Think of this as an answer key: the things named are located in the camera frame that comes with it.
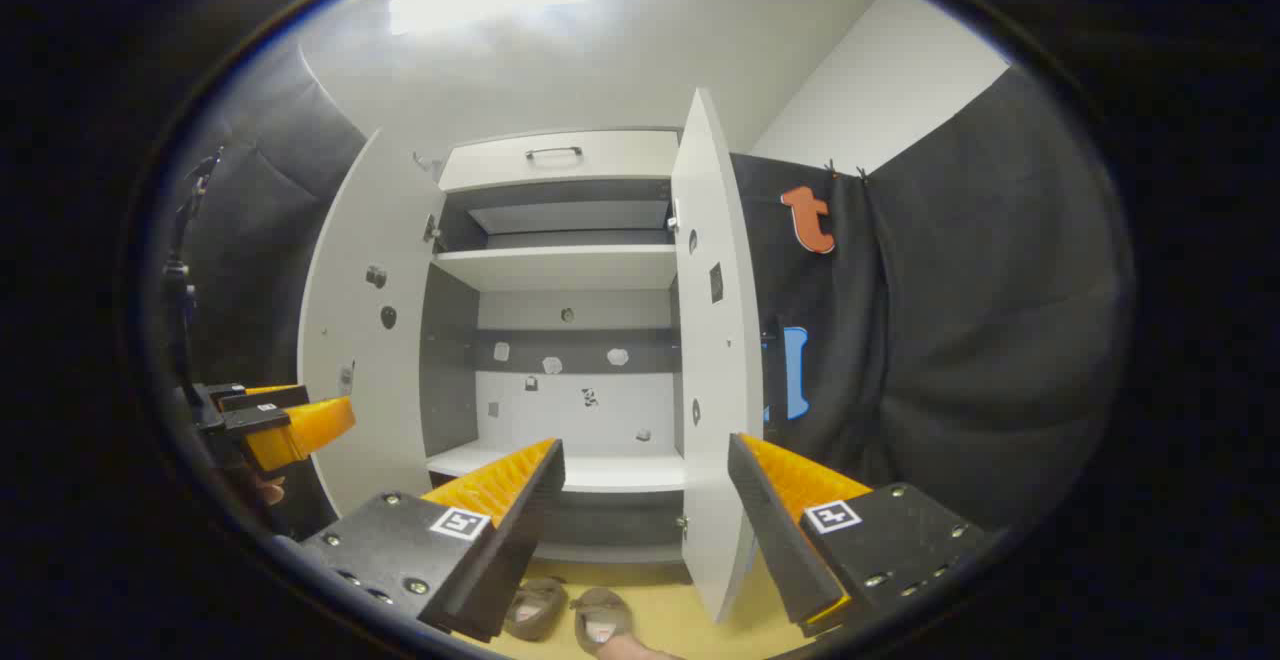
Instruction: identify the white shoe cabinet door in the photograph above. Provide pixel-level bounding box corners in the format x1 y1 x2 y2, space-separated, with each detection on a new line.
670 88 766 624
298 128 446 519

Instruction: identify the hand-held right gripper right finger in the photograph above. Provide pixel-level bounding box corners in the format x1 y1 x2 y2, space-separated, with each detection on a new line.
727 432 991 639

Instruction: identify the black tripod stand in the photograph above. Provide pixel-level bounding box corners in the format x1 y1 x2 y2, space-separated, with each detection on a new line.
165 148 226 391

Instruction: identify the black backdrop cloth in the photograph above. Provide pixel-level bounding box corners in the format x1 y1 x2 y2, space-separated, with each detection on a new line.
185 45 1136 531

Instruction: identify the white shoe cabinet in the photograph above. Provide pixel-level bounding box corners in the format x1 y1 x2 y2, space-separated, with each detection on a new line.
420 128 691 566

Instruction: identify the brown fuzzy shoe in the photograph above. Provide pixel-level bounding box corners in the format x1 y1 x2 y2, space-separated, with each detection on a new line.
503 578 569 641
570 588 633 656

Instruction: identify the white cabinet drawer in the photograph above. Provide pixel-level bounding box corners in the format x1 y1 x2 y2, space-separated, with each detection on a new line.
438 130 681 193

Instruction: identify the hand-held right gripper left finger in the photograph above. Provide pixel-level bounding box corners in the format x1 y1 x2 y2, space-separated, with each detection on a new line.
300 438 566 643

